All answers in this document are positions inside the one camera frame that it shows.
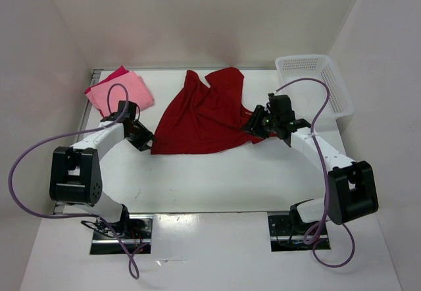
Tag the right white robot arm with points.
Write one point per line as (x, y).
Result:
(351, 188)

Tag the light pink t shirt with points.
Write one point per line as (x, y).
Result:
(137, 90)

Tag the dark red t shirt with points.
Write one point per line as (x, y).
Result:
(205, 118)

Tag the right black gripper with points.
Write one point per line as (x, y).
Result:
(253, 124)

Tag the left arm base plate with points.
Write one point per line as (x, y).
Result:
(137, 239)

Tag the white plastic laundry basket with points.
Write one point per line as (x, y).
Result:
(307, 77)

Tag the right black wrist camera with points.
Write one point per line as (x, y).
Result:
(280, 108)

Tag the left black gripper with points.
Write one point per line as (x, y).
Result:
(141, 144)

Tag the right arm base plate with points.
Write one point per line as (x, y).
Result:
(287, 234)

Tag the magenta t shirt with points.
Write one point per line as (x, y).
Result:
(115, 74)

